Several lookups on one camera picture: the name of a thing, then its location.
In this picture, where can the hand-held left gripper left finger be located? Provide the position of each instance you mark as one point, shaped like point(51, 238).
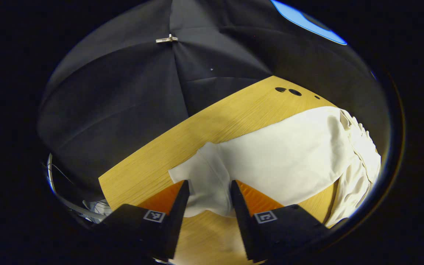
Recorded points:
point(177, 217)

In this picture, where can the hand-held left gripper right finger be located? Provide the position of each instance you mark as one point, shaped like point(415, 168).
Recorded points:
point(243, 221)

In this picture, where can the cream white sweatshirt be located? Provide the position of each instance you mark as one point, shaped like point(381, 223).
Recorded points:
point(289, 154)

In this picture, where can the white patterned object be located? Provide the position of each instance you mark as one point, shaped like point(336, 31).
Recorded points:
point(99, 209)

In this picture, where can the black backdrop cloth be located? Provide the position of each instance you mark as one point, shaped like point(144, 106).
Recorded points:
point(123, 110)

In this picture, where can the white backdrop clip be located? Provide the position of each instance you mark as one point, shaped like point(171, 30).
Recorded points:
point(166, 38)

